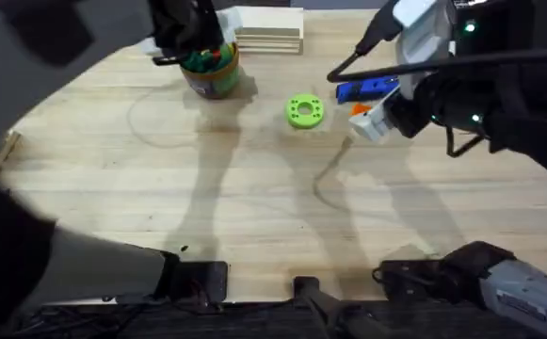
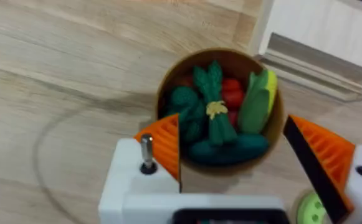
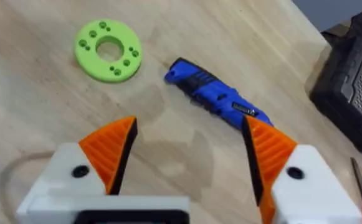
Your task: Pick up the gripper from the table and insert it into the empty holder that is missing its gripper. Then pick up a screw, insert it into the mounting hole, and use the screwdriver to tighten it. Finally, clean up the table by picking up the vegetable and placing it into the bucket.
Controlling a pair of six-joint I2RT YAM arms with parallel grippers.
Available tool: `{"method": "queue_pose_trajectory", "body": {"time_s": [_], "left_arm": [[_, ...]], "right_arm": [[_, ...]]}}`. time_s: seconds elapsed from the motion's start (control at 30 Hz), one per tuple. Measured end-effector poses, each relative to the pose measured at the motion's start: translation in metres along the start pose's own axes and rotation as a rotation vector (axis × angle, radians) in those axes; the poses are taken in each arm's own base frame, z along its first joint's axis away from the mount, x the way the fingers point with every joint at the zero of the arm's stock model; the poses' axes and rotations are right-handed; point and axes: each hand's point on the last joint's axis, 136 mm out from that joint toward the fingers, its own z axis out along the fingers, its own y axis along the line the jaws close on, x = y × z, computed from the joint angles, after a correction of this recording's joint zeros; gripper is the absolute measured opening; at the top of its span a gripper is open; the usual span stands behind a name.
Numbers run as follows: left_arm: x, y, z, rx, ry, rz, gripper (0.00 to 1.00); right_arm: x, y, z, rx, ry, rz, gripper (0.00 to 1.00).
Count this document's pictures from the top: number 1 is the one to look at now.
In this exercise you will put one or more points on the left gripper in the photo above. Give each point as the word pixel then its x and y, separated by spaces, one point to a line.
pixel 183 26

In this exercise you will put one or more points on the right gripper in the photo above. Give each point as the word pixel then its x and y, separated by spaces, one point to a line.
pixel 442 101

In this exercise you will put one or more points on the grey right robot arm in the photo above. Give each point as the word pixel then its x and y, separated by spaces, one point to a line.
pixel 527 292

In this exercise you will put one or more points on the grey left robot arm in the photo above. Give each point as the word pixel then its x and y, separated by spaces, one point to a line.
pixel 14 94

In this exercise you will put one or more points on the blue electric screwdriver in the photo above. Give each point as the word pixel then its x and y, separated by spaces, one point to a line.
pixel 365 88

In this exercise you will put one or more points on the small black screw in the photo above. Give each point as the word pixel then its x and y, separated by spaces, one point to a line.
pixel 183 248

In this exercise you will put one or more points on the orange ribbed wedge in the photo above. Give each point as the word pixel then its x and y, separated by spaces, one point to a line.
pixel 359 109

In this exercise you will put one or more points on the white plastic bag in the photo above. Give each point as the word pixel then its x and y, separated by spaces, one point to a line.
pixel 230 23

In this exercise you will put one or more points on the tub with toys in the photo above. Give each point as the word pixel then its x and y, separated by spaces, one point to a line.
pixel 213 70

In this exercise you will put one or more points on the green disc with holes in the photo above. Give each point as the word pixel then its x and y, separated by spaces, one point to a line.
pixel 305 110

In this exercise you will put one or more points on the stack of wooden boards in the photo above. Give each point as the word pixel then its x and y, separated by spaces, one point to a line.
pixel 269 29

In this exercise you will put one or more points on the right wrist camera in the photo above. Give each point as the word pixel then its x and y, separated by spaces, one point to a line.
pixel 423 42

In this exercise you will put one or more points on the black camera stand post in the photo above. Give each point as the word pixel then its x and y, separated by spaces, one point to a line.
pixel 320 301

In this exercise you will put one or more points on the black rail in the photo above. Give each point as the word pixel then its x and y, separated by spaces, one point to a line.
pixel 207 322

